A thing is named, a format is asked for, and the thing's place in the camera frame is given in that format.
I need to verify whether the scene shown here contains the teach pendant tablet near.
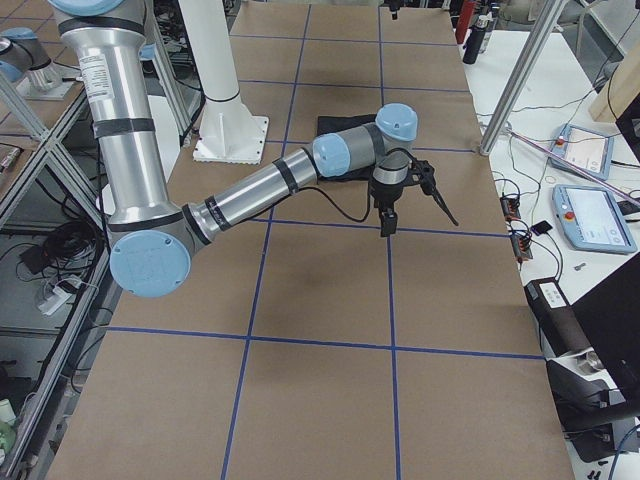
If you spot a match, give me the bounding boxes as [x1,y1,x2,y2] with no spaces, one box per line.
[552,185,637,255]

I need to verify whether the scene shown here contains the teach pendant tablet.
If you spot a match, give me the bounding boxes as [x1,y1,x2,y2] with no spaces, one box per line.
[552,185,637,255]
[550,123,614,180]

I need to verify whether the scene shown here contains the black t-shirt with logo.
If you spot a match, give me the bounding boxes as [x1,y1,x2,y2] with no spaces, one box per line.
[316,114,376,182]

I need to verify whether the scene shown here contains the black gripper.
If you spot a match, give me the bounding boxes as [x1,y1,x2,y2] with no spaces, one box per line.
[369,180,404,237]

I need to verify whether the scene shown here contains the black box device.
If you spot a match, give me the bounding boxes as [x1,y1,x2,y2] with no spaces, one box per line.
[524,277,591,356]

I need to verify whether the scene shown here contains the black water bottle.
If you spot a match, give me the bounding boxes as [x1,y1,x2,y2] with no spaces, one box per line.
[462,14,491,65]

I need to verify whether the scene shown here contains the metal rod with white ring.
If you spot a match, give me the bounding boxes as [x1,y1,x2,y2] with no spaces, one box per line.
[505,128,640,207]

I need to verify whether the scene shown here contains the teach pendant tablet far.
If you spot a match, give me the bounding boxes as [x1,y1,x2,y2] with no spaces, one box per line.
[550,123,614,180]

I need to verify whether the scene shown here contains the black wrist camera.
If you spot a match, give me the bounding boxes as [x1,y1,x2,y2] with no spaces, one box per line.
[403,157,459,226]

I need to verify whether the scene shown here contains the aluminium frame post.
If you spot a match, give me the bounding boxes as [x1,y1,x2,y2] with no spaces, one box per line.
[479,0,567,156]

